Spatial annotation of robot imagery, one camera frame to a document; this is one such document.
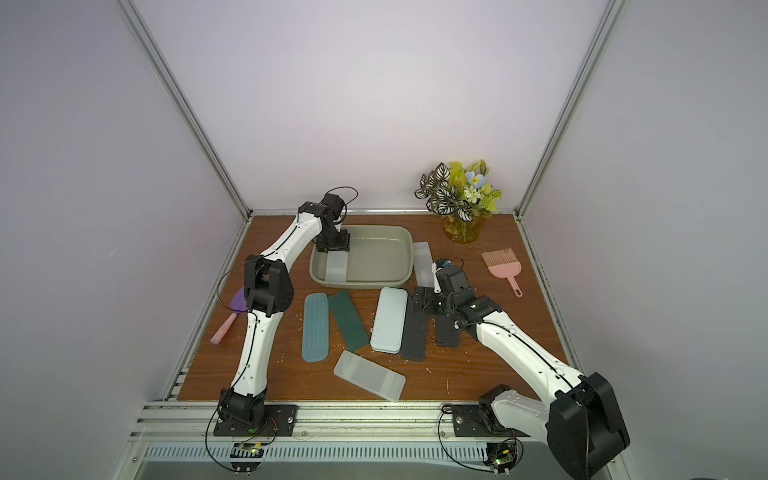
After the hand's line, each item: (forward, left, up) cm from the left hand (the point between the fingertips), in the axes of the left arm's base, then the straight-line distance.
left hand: (346, 246), depth 102 cm
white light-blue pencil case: (-26, -16, -3) cm, 31 cm away
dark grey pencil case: (-29, -24, -4) cm, 37 cm away
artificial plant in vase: (+6, -38, +18) cm, 42 cm away
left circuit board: (-58, +19, -9) cm, 62 cm away
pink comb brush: (-3, -56, -5) cm, 56 cm away
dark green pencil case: (-26, -3, -6) cm, 26 cm away
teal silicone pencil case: (-28, +7, -5) cm, 29 cm away
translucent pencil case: (-3, -27, -5) cm, 28 cm away
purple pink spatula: (-20, +34, -7) cm, 40 cm away
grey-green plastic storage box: (-2, -12, -3) cm, 12 cm away
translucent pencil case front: (-41, -11, -5) cm, 43 cm away
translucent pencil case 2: (-7, +3, -2) cm, 8 cm away
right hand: (-22, -26, +7) cm, 34 cm away
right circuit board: (-58, -44, -8) cm, 73 cm away
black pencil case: (-29, -33, -5) cm, 44 cm away
